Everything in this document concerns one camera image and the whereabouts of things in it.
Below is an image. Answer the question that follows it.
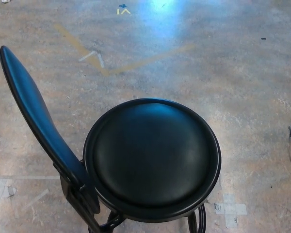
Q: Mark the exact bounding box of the black padded chair backrest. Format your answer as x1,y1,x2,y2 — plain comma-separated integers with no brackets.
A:
0,45,101,216

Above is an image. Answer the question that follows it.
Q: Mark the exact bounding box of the round black chair seat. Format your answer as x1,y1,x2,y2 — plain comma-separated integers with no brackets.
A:
83,98,222,222

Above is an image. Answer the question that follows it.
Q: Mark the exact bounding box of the white tape cross patch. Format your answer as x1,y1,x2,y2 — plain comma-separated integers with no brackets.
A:
214,194,248,228

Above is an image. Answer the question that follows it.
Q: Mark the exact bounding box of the long clear tape strip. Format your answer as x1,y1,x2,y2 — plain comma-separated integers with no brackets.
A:
0,175,61,181

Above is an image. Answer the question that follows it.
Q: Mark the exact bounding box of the short grey tape strip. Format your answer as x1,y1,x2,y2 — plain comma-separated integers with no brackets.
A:
24,188,50,211

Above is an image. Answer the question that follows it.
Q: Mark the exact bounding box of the black metal chair frame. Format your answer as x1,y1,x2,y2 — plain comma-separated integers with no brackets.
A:
59,159,207,233

